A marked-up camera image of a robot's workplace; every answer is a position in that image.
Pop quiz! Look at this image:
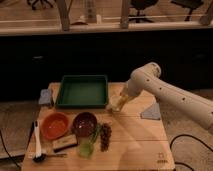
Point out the dark maroon bowl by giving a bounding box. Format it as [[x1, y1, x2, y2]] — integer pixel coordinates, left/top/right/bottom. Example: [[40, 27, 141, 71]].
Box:
[[72, 112, 97, 137]]

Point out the green plastic tray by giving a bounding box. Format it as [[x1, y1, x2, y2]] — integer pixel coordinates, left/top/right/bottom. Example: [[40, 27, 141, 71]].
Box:
[[55, 75, 108, 109]]

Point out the black cable left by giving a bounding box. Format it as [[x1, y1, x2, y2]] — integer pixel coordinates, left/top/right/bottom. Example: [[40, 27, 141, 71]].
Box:
[[0, 129, 22, 170]]

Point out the white paper cup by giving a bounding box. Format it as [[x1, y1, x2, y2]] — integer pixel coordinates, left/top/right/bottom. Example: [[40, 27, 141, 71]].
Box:
[[110, 95, 123, 112]]

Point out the black spoon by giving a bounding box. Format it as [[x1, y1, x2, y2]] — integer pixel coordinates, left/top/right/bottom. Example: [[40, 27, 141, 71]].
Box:
[[33, 153, 67, 163]]

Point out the yellow banana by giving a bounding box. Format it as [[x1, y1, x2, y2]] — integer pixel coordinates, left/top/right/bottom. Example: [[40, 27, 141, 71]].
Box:
[[107, 95, 128, 112]]

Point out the black cable right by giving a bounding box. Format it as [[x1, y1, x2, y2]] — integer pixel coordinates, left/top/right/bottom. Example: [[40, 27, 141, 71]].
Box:
[[169, 133, 213, 171]]

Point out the grey folded cloth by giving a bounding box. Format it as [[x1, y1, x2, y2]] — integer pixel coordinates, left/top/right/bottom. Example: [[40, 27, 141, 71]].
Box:
[[140, 102, 161, 120]]

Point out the orange plastic bowl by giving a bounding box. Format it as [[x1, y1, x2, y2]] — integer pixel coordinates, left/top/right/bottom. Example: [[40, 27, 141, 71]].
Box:
[[41, 113, 70, 140]]

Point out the brown grape bunch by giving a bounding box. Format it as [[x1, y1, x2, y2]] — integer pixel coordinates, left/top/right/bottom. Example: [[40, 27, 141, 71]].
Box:
[[100, 123, 112, 152]]

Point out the white spatula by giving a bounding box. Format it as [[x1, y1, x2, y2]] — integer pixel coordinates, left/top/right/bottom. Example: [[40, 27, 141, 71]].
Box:
[[34, 121, 42, 158]]

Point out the green vegetable stalk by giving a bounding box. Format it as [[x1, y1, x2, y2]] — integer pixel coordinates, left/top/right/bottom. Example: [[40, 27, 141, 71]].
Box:
[[91, 123, 102, 143]]

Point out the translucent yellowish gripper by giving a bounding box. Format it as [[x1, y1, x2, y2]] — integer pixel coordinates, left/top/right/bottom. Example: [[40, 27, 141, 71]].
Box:
[[120, 82, 136, 106]]

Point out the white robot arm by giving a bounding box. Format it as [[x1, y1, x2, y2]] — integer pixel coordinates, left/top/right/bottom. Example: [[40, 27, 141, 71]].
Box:
[[120, 62, 213, 134]]

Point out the wooden block eraser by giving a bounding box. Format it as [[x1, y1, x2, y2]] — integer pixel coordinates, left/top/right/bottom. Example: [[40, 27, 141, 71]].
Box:
[[53, 135, 78, 152]]

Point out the small green cup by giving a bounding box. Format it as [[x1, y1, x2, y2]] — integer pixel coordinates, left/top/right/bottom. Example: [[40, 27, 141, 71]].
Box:
[[78, 140, 94, 158]]

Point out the black cable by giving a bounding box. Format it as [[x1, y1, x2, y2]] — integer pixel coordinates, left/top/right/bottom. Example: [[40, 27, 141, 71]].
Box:
[[169, 133, 213, 171], [0, 129, 22, 170]]

